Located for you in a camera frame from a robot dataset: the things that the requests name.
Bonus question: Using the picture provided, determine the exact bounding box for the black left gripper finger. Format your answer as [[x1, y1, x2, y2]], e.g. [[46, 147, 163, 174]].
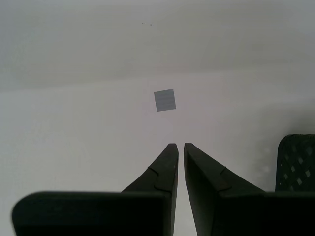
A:
[[184, 143, 315, 236], [11, 143, 179, 236]]

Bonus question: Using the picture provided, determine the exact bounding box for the black lattice basket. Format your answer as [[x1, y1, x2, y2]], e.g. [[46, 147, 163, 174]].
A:
[[275, 133, 315, 193]]

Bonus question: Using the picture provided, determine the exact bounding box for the small grey square block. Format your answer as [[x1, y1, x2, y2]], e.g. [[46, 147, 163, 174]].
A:
[[153, 88, 177, 113]]

